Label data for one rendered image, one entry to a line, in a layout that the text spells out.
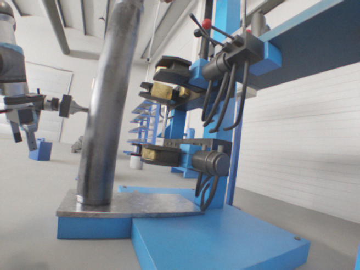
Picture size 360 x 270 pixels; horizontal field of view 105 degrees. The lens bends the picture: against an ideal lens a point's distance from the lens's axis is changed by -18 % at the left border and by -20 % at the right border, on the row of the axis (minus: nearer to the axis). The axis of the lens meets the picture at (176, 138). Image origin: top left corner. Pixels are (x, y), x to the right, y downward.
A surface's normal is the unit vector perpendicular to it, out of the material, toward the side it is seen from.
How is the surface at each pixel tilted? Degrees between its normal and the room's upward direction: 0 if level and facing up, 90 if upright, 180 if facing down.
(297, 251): 90
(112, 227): 90
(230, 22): 90
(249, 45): 90
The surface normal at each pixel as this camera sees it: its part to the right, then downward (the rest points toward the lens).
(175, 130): 0.42, -0.01
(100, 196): 0.66, 0.04
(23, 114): 0.91, 0.21
